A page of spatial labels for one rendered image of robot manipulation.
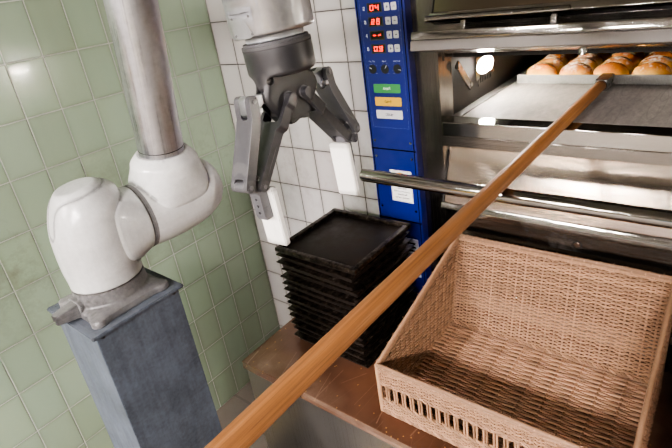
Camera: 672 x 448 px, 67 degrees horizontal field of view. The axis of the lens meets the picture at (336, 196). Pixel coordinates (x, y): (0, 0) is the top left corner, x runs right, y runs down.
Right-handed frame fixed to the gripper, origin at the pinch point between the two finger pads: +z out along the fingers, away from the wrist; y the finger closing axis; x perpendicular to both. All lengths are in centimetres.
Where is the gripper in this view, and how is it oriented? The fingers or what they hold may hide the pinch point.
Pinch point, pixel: (315, 208)
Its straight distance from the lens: 61.3
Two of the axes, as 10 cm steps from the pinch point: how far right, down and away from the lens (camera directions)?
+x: 7.8, 0.9, -6.2
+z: 2.0, 9.1, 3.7
